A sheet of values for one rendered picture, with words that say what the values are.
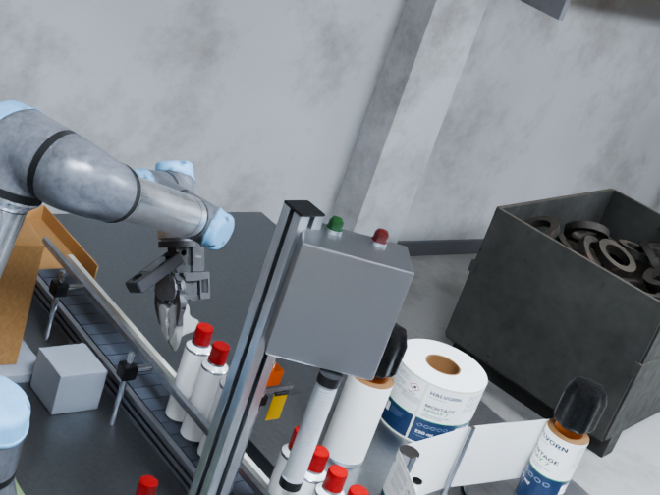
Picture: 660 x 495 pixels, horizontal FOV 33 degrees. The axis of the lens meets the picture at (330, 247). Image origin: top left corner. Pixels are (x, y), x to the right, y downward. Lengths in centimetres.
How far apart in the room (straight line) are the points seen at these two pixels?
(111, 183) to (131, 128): 264
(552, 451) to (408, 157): 292
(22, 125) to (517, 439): 113
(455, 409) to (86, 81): 226
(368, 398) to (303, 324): 53
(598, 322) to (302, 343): 277
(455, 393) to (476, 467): 17
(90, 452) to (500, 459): 79
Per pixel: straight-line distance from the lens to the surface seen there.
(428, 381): 232
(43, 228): 287
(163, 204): 184
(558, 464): 226
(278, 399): 191
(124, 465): 213
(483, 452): 222
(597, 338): 434
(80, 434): 218
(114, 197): 171
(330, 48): 470
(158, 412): 220
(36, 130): 172
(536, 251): 441
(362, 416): 216
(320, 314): 162
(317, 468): 187
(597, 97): 610
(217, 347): 205
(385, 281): 161
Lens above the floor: 209
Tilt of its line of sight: 23 degrees down
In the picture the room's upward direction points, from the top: 19 degrees clockwise
